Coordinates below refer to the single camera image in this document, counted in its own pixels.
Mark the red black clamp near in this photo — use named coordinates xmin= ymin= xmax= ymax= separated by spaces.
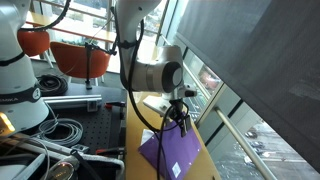
xmin=95 ymin=147 xmax=126 ymax=155

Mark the grey coiled cable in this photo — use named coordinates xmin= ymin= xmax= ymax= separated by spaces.
xmin=34 ymin=118 xmax=84 ymax=148

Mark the metal window handrail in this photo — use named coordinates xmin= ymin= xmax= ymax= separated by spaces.
xmin=159 ymin=35 xmax=277 ymax=180

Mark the orange chair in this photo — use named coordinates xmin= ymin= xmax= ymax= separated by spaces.
xmin=17 ymin=31 xmax=50 ymax=56
xmin=50 ymin=41 xmax=110 ymax=79

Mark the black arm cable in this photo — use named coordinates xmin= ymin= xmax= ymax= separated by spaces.
xmin=19 ymin=0 xmax=188 ymax=180

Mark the orange chair near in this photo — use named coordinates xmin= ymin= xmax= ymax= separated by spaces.
xmin=50 ymin=41 xmax=110 ymax=79

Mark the black coiled cable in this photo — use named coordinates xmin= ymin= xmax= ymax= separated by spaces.
xmin=35 ymin=74 xmax=69 ymax=98

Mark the aluminium extrusion rail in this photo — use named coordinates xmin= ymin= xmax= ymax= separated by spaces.
xmin=43 ymin=95 xmax=102 ymax=109

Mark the orange chair far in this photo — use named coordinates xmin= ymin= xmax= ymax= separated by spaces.
xmin=17 ymin=31 xmax=50 ymax=56

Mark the purple folder with white paper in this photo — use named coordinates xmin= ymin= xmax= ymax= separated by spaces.
xmin=137 ymin=118 xmax=203 ymax=180

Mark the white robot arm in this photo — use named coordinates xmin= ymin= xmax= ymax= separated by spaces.
xmin=0 ymin=0 xmax=196 ymax=137

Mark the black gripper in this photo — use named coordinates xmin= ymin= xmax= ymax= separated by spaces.
xmin=169 ymin=99 xmax=191 ymax=137

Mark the grey roller window blind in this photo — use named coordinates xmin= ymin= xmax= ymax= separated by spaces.
xmin=177 ymin=0 xmax=320 ymax=172

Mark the red black clamp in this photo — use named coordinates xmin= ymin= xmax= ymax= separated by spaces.
xmin=104 ymin=101 xmax=126 ymax=109
xmin=95 ymin=147 xmax=126 ymax=155

